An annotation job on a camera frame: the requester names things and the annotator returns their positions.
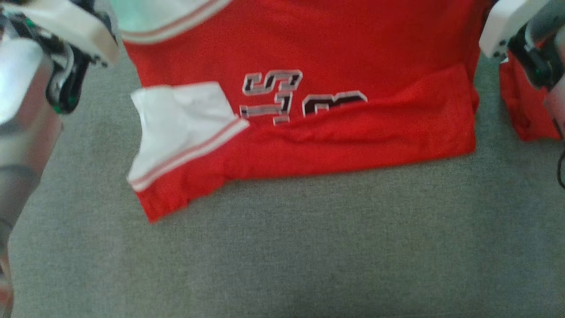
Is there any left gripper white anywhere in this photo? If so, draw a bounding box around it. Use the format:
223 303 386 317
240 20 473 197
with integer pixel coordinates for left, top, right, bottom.
13 0 120 114

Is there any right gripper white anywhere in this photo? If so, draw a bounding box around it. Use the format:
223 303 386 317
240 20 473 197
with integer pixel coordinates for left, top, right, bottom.
479 0 565 89

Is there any red shorts white stripe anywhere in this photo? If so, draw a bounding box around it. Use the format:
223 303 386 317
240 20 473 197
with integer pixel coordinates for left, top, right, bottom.
499 49 565 142

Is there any red white basketball jersey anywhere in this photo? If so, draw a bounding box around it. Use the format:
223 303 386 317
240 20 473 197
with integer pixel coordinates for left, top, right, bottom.
108 0 491 223

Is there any grey fabric sofa seat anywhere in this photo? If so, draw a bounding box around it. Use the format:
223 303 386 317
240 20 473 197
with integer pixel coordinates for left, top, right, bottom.
9 44 565 318

